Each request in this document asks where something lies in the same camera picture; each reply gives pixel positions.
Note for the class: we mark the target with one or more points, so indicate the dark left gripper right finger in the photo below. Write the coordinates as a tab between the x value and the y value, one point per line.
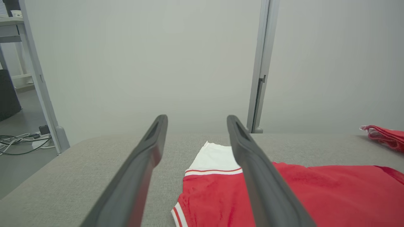
268	195

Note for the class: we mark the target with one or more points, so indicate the red shorts with white waistband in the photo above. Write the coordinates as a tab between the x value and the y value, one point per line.
388	137

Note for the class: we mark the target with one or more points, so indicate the grey cylindrical partition foot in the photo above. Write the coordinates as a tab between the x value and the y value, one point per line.
258	130

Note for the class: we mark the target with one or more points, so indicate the white desk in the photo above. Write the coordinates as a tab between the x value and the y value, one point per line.
11	30

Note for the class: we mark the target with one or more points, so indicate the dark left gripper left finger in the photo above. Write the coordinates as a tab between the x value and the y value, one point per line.
132	183

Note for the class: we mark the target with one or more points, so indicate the grey fabric sofa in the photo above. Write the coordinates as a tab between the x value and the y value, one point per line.
79	170

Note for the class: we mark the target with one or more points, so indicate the black case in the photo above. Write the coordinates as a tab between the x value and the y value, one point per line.
8	97

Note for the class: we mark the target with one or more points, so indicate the black power adapter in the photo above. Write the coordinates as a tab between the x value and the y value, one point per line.
44	129

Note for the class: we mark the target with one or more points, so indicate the white power strip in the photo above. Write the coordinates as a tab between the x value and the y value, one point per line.
39	142

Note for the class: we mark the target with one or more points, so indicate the grey partition end post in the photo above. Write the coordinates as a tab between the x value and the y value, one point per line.
38	78

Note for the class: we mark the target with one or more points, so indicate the red jersey with white trim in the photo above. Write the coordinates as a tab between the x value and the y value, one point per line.
331	195

